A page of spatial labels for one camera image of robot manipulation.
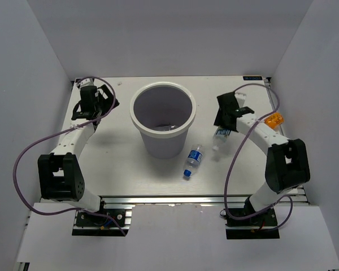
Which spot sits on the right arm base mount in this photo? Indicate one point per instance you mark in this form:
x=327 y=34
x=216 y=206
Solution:
x=259 y=227

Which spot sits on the aluminium table edge rail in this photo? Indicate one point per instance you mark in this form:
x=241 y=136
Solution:
x=273 y=101

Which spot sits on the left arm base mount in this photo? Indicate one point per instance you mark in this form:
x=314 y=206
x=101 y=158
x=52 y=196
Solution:
x=117 y=218

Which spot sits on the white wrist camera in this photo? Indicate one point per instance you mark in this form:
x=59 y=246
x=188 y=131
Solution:
x=84 y=83
x=240 y=97

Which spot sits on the orange juice bottle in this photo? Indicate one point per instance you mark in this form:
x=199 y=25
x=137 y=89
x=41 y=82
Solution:
x=274 y=120

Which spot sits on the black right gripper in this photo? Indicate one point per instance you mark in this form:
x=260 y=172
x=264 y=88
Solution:
x=218 y=121

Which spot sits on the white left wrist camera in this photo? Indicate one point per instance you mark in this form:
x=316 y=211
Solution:
x=84 y=83

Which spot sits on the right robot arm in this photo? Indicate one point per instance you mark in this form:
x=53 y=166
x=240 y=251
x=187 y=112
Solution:
x=286 y=159

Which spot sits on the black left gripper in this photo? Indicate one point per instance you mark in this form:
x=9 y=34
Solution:
x=108 y=102

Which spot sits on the green label water bottle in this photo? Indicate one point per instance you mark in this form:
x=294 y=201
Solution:
x=220 y=138

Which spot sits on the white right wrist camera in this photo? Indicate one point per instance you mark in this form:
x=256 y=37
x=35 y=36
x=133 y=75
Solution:
x=240 y=97

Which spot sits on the white plastic bin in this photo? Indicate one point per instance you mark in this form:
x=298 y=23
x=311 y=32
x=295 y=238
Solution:
x=163 y=103

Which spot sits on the clear unlabelled plastic bottle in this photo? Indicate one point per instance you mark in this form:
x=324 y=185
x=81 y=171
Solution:
x=165 y=128

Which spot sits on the black XDOF sticker right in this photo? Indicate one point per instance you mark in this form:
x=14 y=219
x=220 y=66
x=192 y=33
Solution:
x=252 y=78

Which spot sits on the front aluminium rail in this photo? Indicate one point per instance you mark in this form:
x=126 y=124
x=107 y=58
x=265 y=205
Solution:
x=297 y=198

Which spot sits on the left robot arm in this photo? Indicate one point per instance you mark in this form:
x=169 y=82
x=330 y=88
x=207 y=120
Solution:
x=60 y=176

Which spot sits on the blue label water bottle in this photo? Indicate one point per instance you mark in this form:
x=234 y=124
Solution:
x=193 y=161

